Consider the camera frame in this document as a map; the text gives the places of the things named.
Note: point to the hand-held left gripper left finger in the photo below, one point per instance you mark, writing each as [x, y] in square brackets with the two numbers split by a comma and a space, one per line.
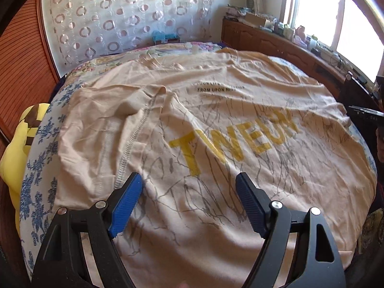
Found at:
[127, 198]

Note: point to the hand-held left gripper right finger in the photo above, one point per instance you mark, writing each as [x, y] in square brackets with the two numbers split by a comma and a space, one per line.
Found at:
[250, 204]

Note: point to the beige printed t-shirt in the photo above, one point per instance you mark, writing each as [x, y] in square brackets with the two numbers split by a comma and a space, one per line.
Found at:
[210, 111]

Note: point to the blue floral white blanket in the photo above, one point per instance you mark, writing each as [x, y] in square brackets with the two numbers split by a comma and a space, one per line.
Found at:
[39, 171]

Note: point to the pink figurine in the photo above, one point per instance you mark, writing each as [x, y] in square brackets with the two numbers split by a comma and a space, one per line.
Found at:
[300, 34]

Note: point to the yellow plush toy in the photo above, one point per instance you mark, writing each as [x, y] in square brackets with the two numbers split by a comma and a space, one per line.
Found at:
[15, 162]

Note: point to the window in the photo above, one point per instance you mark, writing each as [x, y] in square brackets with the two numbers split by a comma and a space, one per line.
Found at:
[315, 6]

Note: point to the wooden window cabinet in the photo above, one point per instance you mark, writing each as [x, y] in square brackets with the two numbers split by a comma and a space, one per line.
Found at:
[270, 40]

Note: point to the pastel floral bedspread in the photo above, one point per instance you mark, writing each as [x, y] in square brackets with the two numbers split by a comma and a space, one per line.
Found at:
[99, 63]

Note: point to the cardboard box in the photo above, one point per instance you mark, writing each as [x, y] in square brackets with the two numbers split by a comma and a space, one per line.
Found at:
[258, 19]

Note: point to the teal box by curtain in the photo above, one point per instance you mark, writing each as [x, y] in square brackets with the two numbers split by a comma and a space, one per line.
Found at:
[164, 37]

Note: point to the wooden louvred wardrobe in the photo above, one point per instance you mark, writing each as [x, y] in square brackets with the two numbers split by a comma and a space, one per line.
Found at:
[27, 51]

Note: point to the sheer circle-patterned curtain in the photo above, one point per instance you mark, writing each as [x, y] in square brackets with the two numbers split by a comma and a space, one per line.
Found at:
[120, 12]

